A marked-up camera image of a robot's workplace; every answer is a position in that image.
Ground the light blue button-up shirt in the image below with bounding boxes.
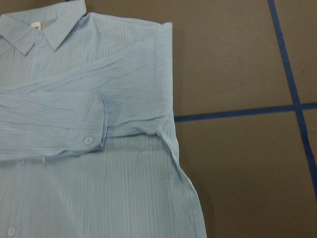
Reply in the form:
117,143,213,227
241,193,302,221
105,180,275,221
0,0,207,238

